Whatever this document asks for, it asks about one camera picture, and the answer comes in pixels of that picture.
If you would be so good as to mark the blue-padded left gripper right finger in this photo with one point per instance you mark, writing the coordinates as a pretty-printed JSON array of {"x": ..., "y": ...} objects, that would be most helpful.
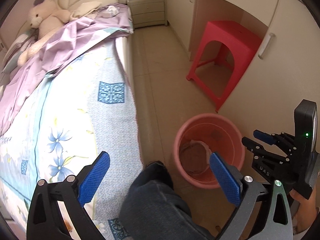
[{"x": 274, "y": 218}]

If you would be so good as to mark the red plastic stool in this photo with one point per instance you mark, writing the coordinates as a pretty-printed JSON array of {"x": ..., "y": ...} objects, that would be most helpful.
[{"x": 238, "y": 47}]

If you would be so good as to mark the cream built-in cabinet desk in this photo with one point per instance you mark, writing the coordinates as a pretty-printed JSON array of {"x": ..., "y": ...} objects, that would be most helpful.
[{"x": 284, "y": 70}]

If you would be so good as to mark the person's right hand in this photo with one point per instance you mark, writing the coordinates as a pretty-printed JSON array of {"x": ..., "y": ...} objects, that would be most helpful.
[{"x": 307, "y": 211}]

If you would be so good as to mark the floral blue white bedspread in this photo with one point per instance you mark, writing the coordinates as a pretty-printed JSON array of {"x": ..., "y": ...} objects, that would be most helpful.
[{"x": 63, "y": 126}]

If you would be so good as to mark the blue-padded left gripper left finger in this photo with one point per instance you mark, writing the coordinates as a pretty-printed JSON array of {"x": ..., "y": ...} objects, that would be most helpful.
[{"x": 45, "y": 220}]

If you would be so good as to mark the purple bed sheet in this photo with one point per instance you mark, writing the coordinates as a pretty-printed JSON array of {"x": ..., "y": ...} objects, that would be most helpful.
[{"x": 62, "y": 48}]

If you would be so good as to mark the beige nightstand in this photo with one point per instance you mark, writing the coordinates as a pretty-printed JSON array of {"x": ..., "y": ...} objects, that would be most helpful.
[{"x": 147, "y": 13}]

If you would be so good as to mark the pink plastic trash bucket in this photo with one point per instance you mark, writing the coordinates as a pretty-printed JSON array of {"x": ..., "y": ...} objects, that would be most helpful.
[{"x": 197, "y": 139}]

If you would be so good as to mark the crumpled white tissue on sheet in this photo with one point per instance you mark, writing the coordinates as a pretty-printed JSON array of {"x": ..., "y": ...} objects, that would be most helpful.
[{"x": 112, "y": 11}]

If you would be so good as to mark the person's dark jeans leg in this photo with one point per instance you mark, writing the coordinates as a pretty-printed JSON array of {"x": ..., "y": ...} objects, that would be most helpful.
[{"x": 152, "y": 209}]

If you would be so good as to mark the striped pillow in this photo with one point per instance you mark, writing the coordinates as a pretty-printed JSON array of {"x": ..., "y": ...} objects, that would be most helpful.
[{"x": 20, "y": 44}]

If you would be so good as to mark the large cream teddy bear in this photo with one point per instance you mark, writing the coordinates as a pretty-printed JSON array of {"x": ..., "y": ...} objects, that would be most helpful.
[{"x": 47, "y": 18}]

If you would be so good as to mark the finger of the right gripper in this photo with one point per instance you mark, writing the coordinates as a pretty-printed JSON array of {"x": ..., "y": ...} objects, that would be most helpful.
[
  {"x": 258, "y": 150},
  {"x": 270, "y": 139}
]

